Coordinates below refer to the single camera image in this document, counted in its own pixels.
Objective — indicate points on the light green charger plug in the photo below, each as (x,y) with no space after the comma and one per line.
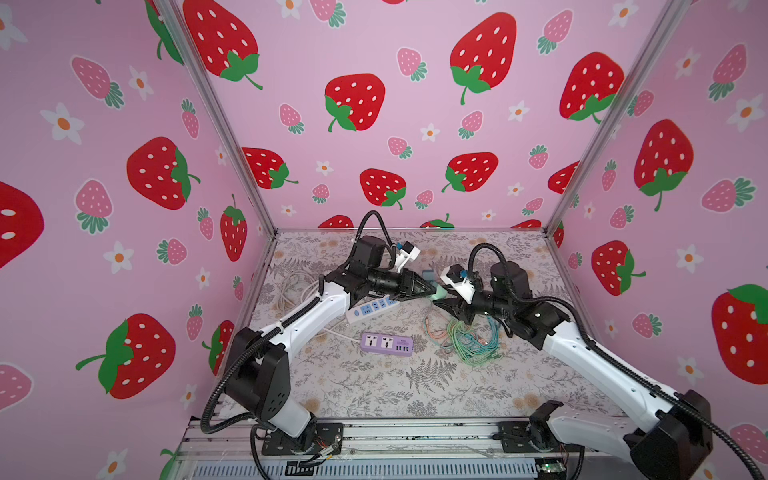
(440,293)

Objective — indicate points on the aluminium corner post right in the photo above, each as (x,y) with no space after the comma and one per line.
(663,29)

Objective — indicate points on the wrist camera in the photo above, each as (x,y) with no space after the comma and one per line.
(405,253)
(458,277)

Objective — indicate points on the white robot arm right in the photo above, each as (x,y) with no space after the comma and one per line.
(665,435)

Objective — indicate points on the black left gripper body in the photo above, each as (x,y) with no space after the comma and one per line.
(385,284)

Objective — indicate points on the purple power strip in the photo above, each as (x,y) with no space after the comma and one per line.
(386,344)

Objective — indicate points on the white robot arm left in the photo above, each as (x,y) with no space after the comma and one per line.
(256,381)

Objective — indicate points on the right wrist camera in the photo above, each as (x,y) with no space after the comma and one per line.
(458,277)

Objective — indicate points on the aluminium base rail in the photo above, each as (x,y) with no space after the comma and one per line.
(440,448)

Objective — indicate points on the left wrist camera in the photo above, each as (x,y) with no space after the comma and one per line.
(405,253)

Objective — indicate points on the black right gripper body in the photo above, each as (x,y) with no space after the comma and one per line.
(465,302)

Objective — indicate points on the aluminium corner post left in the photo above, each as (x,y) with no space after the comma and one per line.
(180,35)

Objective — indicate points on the aluminium corner post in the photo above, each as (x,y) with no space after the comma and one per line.
(180,35)
(663,29)

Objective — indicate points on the white blue power strip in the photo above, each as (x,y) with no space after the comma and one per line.
(371,309)

